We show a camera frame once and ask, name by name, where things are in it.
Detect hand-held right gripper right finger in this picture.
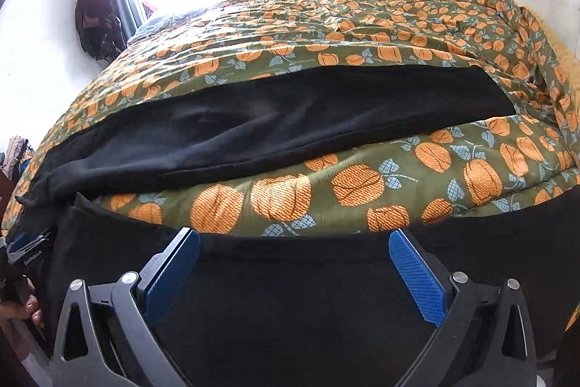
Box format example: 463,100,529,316
389,229,538,387

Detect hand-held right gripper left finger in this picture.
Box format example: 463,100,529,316
51,227,201,387

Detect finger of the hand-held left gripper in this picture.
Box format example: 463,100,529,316
6,230,57,255

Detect black pants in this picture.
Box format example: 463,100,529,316
9,65,580,387

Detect person's left hand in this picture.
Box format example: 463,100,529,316
0,277,45,330

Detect stack of colourful clothes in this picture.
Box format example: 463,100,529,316
0,136,36,181

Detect green orange floral blanket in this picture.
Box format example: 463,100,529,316
0,0,580,239

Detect dark hanging clothes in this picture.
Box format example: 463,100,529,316
75,0,124,62

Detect light blue pillow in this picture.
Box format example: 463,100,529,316
128,8,207,42

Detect yellow bed sheet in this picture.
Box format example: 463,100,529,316
526,6,580,102

